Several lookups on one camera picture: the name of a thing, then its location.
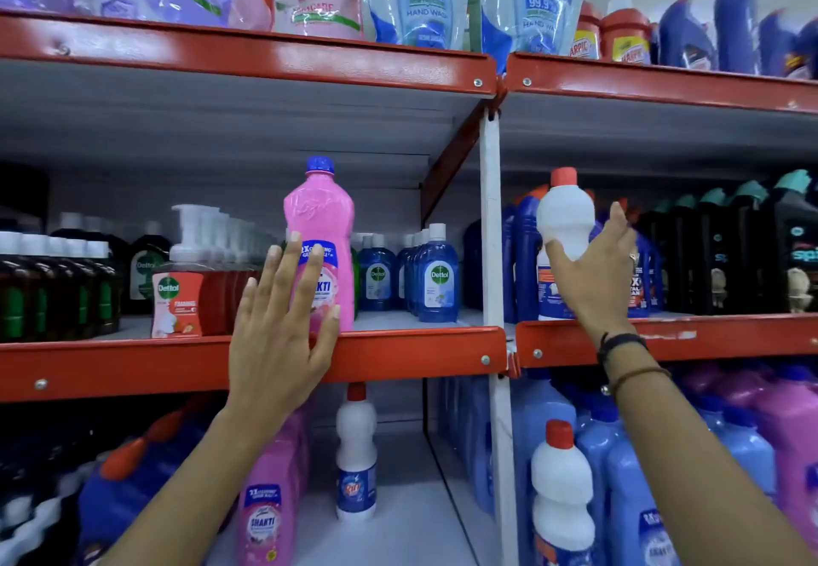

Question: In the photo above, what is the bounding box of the red toilet cleaner bottle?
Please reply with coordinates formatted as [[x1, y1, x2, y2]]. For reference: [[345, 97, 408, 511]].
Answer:
[[570, 0, 603, 61], [600, 0, 654, 66]]

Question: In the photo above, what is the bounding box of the person's right forearm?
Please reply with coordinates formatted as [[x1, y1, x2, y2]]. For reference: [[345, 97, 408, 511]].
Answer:
[[599, 332, 818, 566]]

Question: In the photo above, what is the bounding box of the blue toilet cleaner bottle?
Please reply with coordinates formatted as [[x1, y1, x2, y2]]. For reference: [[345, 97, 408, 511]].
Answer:
[[657, 0, 718, 71], [759, 9, 801, 78], [795, 16, 818, 81], [713, 0, 763, 76]]

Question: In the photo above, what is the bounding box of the white bottle with red cap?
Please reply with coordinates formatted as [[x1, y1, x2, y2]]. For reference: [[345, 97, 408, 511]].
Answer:
[[335, 382, 379, 522], [530, 419, 599, 566], [536, 167, 598, 322]]

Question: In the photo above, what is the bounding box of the row of blue disinfectant bottles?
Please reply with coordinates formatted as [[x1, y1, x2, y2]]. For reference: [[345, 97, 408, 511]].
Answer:
[[350, 222, 461, 324]]

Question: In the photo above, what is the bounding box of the large blue orange-capped bottle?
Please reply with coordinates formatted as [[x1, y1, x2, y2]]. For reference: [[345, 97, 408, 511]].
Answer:
[[75, 402, 221, 566]]

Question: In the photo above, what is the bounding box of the white shelf upright post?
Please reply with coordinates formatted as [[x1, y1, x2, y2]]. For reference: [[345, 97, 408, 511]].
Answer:
[[478, 106, 520, 566]]

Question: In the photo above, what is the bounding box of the red metal shelf beam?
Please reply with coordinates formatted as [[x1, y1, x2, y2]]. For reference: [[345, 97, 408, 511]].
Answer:
[[504, 52, 818, 115], [0, 326, 510, 404], [514, 313, 818, 370], [0, 10, 498, 98]]

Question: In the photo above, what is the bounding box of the row of blue orange-capped bottles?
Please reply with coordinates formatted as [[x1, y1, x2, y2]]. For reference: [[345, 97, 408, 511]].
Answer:
[[463, 184, 667, 324]]

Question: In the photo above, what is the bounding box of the black wristband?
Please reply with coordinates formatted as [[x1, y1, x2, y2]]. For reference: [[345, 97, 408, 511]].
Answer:
[[597, 332, 650, 366]]

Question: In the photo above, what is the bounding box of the pink bottle with blue cap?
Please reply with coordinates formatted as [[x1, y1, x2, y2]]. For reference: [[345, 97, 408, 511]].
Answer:
[[283, 156, 356, 334]]

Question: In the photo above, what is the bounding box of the person's right hand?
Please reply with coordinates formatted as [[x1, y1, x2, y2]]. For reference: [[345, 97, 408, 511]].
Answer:
[[545, 201, 642, 346]]

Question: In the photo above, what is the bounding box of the group of black white-capped bottles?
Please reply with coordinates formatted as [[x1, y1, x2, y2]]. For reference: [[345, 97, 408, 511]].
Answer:
[[0, 402, 103, 566]]

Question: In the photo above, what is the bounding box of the row of black teal-capped bottles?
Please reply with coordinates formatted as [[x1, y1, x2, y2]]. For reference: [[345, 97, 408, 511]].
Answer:
[[638, 169, 818, 317]]

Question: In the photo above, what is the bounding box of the red diagonal shelf brace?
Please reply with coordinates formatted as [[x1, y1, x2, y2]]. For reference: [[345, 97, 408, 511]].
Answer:
[[419, 94, 507, 225]]

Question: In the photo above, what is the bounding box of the person's left forearm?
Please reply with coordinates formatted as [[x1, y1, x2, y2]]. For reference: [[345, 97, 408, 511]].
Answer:
[[101, 402, 291, 566]]

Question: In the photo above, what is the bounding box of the dark bottle with green label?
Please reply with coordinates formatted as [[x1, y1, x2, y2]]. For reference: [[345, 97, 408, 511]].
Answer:
[[123, 221, 172, 317]]

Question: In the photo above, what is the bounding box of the person's left hand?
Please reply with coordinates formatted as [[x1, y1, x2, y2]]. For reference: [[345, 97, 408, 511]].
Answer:
[[227, 231, 341, 421]]

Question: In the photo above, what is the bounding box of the brown thread bracelet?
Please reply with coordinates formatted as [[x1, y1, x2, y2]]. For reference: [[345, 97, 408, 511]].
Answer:
[[601, 365, 673, 398]]

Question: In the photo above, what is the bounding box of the group of light blue bottles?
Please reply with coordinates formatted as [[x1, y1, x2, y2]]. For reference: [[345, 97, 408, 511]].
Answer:
[[438, 368, 779, 566]]

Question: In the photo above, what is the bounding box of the row of brown antiseptic bottles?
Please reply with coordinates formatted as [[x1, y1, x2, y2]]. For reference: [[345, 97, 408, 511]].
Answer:
[[0, 211, 124, 344]]

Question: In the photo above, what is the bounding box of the grey shelf board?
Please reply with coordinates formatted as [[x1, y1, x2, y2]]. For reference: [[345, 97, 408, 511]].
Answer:
[[204, 431, 502, 566], [0, 59, 488, 188], [498, 93, 818, 188]]

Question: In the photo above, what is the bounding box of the pink floor cleaner bottle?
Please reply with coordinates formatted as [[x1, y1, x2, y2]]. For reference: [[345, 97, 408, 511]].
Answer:
[[238, 402, 314, 566]]

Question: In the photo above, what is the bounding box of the group of pink cleaner bottles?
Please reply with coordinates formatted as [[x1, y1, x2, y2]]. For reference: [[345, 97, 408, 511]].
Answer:
[[680, 362, 818, 566]]

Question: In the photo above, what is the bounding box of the row of red pump bottles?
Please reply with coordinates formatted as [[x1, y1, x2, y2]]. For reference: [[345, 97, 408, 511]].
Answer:
[[151, 204, 272, 339]]

